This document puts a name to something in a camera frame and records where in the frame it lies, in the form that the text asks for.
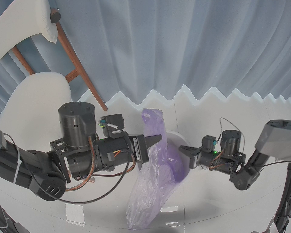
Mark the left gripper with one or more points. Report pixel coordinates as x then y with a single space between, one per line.
113 150

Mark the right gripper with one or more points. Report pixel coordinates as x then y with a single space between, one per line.
204 159

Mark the purple plastic bag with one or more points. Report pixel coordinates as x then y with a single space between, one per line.
150 182

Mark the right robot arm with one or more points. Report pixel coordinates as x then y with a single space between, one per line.
247 175

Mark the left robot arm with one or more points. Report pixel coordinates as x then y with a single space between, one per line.
22 163

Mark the white trash bin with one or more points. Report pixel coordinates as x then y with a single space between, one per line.
179 137

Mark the pale blue curtain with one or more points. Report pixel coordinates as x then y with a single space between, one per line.
181 45

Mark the white cushioned wooden chair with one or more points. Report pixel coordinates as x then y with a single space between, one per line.
34 95

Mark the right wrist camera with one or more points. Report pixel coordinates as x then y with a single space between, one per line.
208 142

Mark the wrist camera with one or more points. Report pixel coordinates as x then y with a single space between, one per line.
113 122
208 142

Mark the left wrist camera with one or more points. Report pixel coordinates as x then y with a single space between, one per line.
113 122

